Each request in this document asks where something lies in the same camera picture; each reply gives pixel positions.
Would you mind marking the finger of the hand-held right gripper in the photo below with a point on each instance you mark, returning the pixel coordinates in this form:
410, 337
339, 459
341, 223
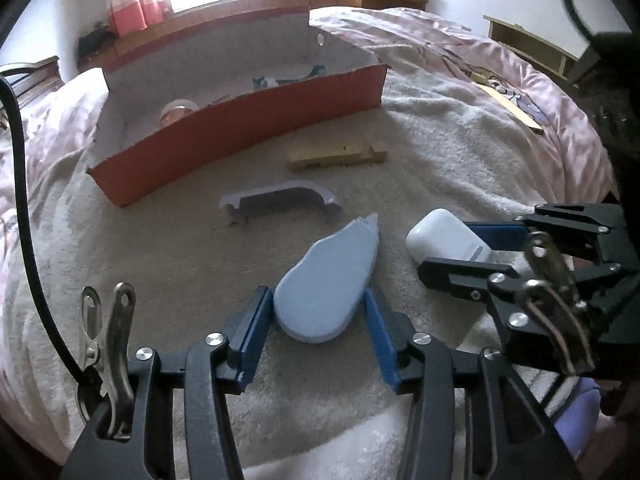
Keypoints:
500, 236
460, 275

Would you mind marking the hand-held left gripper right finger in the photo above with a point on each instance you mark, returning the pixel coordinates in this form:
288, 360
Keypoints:
382, 335

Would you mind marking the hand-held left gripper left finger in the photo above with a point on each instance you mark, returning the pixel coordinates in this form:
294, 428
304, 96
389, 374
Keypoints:
252, 330

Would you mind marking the white plastic case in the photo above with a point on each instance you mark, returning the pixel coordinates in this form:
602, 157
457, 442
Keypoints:
445, 240

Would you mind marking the light blue teardrop foam piece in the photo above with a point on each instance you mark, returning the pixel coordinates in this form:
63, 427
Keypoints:
325, 285

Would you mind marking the red cardboard box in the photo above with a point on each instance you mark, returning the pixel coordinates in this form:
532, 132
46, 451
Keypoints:
240, 135

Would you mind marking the beige fleece blanket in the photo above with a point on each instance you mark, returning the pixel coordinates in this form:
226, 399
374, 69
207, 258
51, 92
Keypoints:
450, 160

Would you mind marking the lilac cloth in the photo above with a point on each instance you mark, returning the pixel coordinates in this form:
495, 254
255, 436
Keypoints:
580, 410

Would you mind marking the flat wooden strip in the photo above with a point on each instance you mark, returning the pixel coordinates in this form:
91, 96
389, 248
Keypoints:
510, 109

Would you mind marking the grey toy track piece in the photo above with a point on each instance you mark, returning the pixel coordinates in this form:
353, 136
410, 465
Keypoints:
280, 194

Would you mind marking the notched wooden block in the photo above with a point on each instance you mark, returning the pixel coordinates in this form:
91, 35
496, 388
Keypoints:
337, 155

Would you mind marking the pale wooden shelf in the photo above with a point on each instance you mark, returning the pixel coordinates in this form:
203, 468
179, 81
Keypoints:
535, 42

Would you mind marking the pink printed quilt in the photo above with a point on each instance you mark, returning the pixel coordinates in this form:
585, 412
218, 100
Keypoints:
450, 45

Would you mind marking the small glass jar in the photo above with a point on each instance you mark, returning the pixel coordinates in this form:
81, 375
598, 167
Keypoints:
177, 112

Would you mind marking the blue toy track piece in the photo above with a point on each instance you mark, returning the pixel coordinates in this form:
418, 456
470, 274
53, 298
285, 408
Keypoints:
305, 74

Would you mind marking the wooden window ledge cabinet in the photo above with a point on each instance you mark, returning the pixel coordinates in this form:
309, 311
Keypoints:
240, 15

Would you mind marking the dark object on ledge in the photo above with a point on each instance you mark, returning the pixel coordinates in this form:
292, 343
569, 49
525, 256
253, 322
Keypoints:
97, 40

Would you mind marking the dark wooden headboard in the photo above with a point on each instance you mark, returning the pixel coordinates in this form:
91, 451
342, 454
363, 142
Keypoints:
27, 80

